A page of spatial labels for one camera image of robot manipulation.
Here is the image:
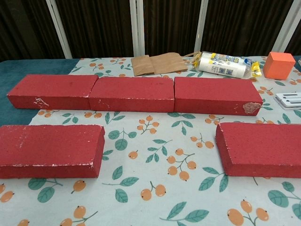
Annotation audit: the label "small yellow packet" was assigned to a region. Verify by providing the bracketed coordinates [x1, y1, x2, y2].
[250, 60, 262, 77]

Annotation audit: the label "white plastic bag roll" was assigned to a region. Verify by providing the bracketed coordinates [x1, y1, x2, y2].
[193, 51, 253, 80]

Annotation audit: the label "brown paper bag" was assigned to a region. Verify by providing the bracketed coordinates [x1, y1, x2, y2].
[131, 51, 203, 77]

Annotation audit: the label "red foam brick white scuffs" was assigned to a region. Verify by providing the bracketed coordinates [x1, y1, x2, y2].
[0, 124, 105, 179]

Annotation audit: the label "white folding stand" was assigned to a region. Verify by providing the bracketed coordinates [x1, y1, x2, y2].
[274, 92, 301, 111]

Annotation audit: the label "floral tablecloth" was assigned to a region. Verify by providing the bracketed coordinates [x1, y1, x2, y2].
[0, 55, 301, 226]

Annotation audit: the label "dark folding screen white frames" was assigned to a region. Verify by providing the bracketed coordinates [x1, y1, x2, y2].
[0, 0, 301, 59]

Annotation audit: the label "red foam brick chipped corner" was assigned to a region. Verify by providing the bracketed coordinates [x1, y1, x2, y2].
[173, 76, 263, 116]

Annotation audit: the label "orange cube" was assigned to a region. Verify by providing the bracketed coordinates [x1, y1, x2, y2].
[262, 51, 296, 80]

